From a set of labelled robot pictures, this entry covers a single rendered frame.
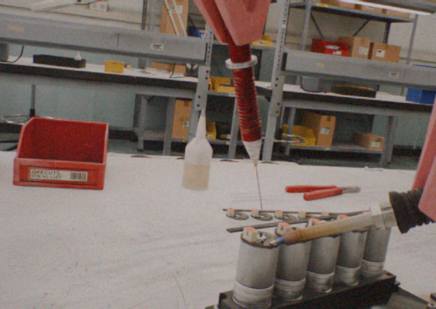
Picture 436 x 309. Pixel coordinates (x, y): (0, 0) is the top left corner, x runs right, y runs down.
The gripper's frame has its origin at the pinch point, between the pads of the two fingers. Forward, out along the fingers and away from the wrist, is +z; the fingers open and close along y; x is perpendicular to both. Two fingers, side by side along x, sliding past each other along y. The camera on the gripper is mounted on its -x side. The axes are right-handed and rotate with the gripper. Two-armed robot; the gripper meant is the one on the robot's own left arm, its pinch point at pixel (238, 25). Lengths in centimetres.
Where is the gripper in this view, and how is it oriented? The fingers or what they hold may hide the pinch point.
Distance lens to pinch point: 25.5
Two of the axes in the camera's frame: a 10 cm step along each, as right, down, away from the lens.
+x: -7.9, 3.5, -5.1
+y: -6.0, -2.3, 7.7
